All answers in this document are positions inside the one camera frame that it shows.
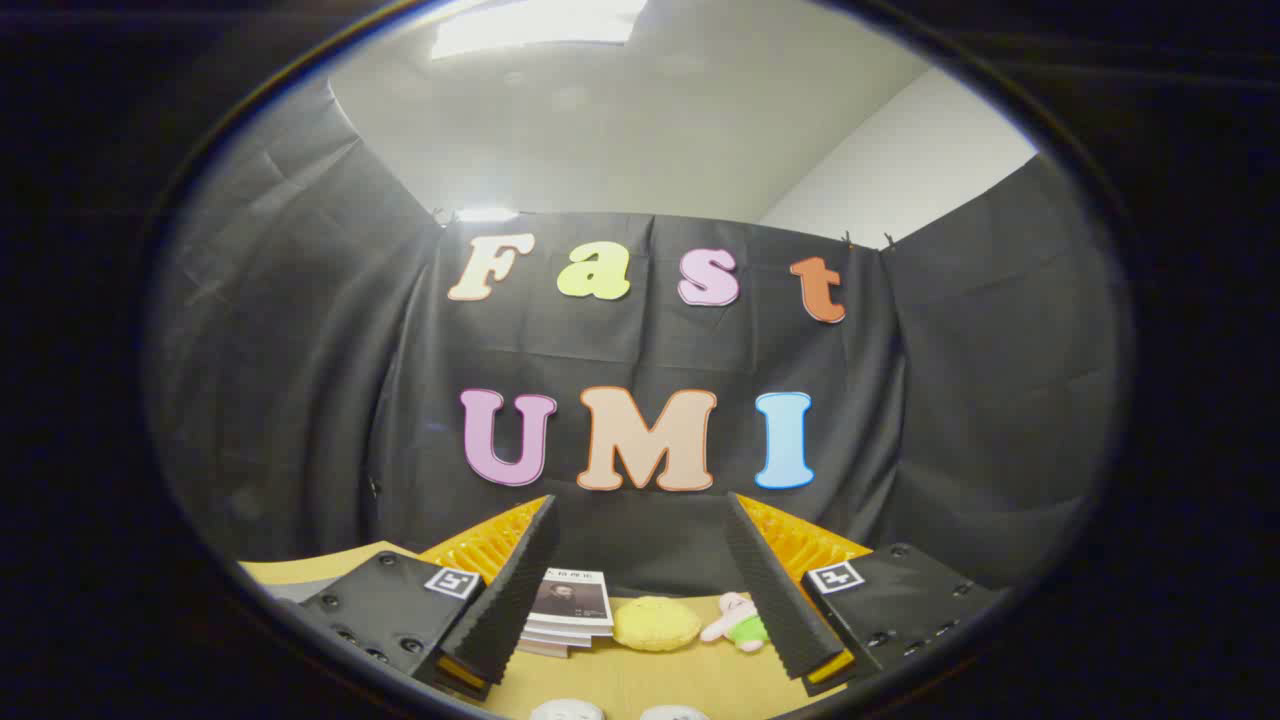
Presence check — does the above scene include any black backdrop cloth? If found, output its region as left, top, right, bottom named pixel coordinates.
left=148, top=80, right=1131, bottom=601

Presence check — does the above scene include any pink pig plush toy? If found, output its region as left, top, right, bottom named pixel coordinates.
left=700, top=592, right=771, bottom=653

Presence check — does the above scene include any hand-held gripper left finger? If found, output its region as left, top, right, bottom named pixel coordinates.
left=300, top=493, right=562, bottom=702

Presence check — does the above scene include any yellow plush toy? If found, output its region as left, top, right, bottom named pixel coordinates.
left=612, top=596, right=703, bottom=653

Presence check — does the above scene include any ceiling light panel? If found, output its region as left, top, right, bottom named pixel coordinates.
left=430, top=0, right=649, bottom=59

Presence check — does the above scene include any white photo cover book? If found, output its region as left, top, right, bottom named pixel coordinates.
left=527, top=568, right=615, bottom=633

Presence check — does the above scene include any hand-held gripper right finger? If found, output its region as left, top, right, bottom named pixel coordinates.
left=722, top=492, right=1009, bottom=698

